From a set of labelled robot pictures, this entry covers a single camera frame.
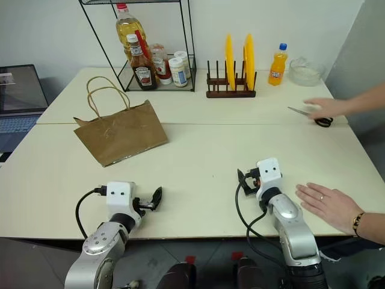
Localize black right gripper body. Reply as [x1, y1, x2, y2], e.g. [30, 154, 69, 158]
[245, 167, 263, 194]

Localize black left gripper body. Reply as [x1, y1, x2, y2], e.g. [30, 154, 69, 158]
[132, 197, 155, 216]

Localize black handled scissors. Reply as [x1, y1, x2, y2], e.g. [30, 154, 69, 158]
[287, 106, 334, 128]

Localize person's left hand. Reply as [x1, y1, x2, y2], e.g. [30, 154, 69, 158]
[295, 181, 363, 236]

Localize person's right hand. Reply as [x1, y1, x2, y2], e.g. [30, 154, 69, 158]
[303, 97, 351, 122]

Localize dark rounded shape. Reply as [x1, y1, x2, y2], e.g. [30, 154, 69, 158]
[236, 256, 273, 289]
[156, 261, 198, 289]

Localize dark wooden plate rack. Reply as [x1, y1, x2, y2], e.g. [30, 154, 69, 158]
[206, 60, 257, 99]

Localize orange soda bottle blue cap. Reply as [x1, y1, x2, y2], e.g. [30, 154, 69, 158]
[268, 43, 288, 87]

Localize yellow plate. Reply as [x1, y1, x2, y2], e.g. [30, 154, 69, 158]
[225, 33, 236, 92]
[242, 33, 256, 91]

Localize clear glass bowl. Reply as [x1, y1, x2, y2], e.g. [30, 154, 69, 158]
[288, 56, 327, 87]

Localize white seasoning jar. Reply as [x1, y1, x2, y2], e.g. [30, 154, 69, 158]
[173, 51, 192, 80]
[168, 57, 188, 88]

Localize dark glass ketchup bottle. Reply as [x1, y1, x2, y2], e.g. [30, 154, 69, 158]
[125, 34, 159, 91]

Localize red squeeze ketchup bottle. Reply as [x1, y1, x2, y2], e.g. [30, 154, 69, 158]
[149, 44, 173, 85]

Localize open laptop computer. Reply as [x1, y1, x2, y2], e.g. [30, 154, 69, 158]
[0, 63, 49, 155]

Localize large yellow cooking oil bottle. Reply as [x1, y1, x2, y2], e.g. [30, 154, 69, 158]
[115, 3, 148, 63]

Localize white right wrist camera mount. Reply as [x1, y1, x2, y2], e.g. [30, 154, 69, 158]
[255, 157, 284, 198]

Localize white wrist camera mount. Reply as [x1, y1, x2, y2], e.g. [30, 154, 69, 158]
[105, 181, 143, 218]
[255, 157, 284, 198]

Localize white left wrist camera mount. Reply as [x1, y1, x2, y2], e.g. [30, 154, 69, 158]
[105, 181, 143, 218]

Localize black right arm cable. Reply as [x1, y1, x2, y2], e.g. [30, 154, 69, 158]
[235, 180, 290, 269]

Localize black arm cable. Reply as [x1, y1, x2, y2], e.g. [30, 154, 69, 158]
[75, 186, 108, 239]
[235, 180, 290, 269]

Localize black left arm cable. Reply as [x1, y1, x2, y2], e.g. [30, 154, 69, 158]
[75, 186, 108, 239]

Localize brown paper bag with handles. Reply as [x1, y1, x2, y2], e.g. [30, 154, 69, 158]
[73, 76, 169, 168]

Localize black gold bracelet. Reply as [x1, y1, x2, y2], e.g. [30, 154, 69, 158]
[351, 211, 366, 238]

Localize black wire shelf rack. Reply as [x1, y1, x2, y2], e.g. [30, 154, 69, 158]
[78, 0, 197, 93]

